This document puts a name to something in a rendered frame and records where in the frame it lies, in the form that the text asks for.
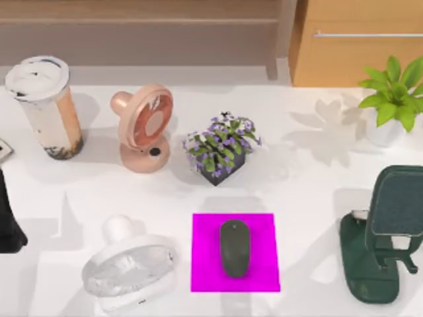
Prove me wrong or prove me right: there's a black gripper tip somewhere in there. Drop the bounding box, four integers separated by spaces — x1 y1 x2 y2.
0 167 28 254

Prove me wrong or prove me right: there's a magenta mouse pad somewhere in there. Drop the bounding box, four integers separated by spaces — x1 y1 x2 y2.
190 213 282 293

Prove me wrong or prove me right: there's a dark green phone stand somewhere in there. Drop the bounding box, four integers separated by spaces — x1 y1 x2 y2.
339 165 423 304

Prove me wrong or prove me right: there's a green plant in white pot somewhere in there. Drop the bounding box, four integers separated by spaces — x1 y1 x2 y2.
358 55 423 147

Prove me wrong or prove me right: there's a pink desk fan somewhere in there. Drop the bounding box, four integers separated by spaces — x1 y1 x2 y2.
110 84 174 174

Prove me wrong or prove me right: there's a dark grey computer mouse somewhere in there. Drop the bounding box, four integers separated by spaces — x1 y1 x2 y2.
219 219 251 279

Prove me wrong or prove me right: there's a white and brown drink cup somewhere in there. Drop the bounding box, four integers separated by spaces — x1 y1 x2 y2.
5 55 84 160

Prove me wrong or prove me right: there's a long metal handle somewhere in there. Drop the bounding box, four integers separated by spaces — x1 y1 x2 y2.
313 30 423 38

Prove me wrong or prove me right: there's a white desk fan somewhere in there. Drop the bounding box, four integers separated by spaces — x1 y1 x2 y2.
81 214 178 314

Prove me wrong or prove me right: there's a purple flower plant pot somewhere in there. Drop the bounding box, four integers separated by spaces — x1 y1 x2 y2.
182 111 264 186

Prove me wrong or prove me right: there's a wooden cupboard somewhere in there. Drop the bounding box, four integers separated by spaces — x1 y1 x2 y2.
288 0 423 88

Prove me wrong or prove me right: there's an open wooden shelf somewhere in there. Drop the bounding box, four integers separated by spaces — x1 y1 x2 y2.
0 0 291 81

